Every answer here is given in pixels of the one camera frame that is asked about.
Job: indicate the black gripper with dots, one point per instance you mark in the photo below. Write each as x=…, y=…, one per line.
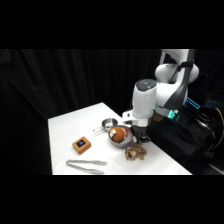
x=140, y=130

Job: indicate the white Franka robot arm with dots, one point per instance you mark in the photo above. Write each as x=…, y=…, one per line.
x=145, y=96

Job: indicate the grey metal bowl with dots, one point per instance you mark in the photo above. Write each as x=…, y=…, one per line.
x=124, y=142

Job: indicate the orange round plush toy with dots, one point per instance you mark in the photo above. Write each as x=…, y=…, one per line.
x=116, y=134

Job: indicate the small steel measuring cup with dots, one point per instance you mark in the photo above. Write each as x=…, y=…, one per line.
x=108, y=124

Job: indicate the black robot stand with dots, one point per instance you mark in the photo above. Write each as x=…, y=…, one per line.
x=180, y=140

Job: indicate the orange box with blue square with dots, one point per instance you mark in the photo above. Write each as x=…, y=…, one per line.
x=81, y=145

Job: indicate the metal kitchen tongs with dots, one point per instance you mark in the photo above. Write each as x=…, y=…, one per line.
x=83, y=164

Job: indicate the blue lit bar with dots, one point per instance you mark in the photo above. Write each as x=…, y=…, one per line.
x=193, y=102

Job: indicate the white vertical pole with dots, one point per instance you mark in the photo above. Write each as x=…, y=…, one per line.
x=162, y=56

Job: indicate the black curtain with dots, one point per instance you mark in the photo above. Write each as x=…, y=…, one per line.
x=33, y=100

